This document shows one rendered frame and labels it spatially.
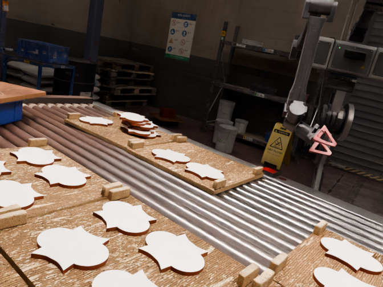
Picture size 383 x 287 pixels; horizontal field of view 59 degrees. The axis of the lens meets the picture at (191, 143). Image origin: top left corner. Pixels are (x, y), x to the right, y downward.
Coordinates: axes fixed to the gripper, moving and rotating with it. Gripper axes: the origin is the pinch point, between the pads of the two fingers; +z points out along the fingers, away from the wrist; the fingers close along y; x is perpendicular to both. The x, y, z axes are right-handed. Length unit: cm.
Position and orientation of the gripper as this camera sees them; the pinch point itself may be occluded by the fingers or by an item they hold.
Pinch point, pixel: (331, 148)
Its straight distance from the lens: 135.8
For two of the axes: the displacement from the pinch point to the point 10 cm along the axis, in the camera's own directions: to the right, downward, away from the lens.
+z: 7.3, 5.7, -3.7
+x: 6.5, -7.4, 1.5
